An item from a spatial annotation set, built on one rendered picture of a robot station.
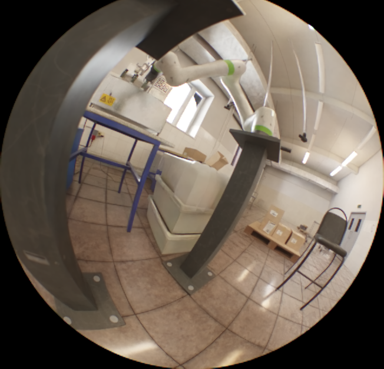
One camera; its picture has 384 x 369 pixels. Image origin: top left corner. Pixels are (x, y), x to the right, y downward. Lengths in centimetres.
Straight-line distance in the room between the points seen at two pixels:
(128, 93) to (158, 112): 27
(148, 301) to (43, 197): 64
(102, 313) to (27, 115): 64
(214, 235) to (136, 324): 62
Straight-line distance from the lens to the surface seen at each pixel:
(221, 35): 313
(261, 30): 394
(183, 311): 74
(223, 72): 77
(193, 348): 73
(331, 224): 161
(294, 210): 1022
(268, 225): 224
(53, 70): 15
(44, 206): 16
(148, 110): 87
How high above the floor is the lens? 66
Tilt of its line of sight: 5 degrees down
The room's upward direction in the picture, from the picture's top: 24 degrees clockwise
